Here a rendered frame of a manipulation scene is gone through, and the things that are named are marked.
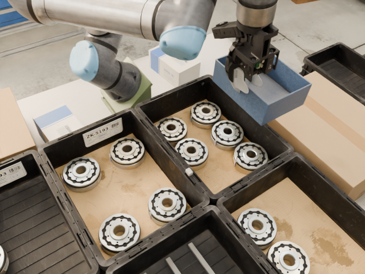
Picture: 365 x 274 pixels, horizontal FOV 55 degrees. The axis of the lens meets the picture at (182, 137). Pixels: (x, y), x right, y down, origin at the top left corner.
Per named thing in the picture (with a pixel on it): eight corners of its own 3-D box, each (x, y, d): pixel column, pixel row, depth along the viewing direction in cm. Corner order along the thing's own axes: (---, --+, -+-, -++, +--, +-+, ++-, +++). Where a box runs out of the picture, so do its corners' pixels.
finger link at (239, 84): (241, 108, 83) (246, 79, 76) (226, 93, 86) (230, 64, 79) (251, 103, 84) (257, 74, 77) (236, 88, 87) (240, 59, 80)
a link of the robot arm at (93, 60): (90, 87, 125) (60, 72, 114) (102, 52, 126) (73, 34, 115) (113, 91, 118) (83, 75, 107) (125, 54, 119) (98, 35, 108)
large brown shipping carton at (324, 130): (243, 139, 130) (253, 100, 114) (299, 110, 142) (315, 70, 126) (327, 222, 109) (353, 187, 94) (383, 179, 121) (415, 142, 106)
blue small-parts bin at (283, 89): (211, 80, 95) (215, 58, 90) (252, 63, 101) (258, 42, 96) (261, 126, 84) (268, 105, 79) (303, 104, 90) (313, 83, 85)
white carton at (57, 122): (38, 134, 127) (31, 117, 120) (69, 119, 132) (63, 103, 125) (64, 169, 117) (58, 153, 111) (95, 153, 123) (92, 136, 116)
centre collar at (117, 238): (105, 230, 87) (105, 229, 86) (121, 218, 89) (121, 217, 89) (117, 244, 84) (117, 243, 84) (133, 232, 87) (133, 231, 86)
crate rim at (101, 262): (37, 152, 96) (35, 147, 94) (132, 111, 108) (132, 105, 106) (103, 274, 75) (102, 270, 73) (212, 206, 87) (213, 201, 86)
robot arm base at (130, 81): (104, 88, 136) (85, 79, 127) (126, 57, 133) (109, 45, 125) (123, 110, 127) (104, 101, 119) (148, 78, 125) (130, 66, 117)
